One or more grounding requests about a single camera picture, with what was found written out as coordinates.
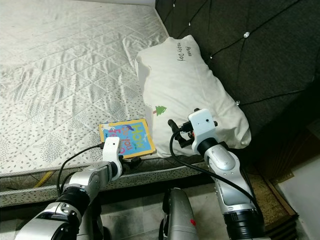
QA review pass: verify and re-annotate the white quilted mattress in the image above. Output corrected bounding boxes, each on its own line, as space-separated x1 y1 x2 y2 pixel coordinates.
0 0 218 208

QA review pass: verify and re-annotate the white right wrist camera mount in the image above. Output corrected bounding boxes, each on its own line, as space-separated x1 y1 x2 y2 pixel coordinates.
188 108 218 143

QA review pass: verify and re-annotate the silver robot leg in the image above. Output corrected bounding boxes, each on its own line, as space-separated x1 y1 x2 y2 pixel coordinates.
157 187 201 240

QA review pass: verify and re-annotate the white pillow with tree print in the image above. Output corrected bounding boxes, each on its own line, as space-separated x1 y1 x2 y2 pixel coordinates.
136 34 252 158

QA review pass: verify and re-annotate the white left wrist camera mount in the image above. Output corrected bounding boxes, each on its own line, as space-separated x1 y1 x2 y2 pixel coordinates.
102 137 125 166

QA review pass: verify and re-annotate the brown wooden box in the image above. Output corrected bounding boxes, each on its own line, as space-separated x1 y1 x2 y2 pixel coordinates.
247 170 301 240

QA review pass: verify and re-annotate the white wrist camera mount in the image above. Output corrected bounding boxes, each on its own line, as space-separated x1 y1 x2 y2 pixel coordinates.
188 108 218 143
102 137 125 166

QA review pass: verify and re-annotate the dark bed frame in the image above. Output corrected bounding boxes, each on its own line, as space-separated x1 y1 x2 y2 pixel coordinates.
0 167 256 223

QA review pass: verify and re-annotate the dark tufted headboard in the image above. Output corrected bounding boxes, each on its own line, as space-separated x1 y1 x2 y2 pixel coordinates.
155 0 320 173

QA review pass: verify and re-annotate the colourful children's book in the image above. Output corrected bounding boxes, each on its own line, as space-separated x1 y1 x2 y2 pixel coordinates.
99 118 157 160

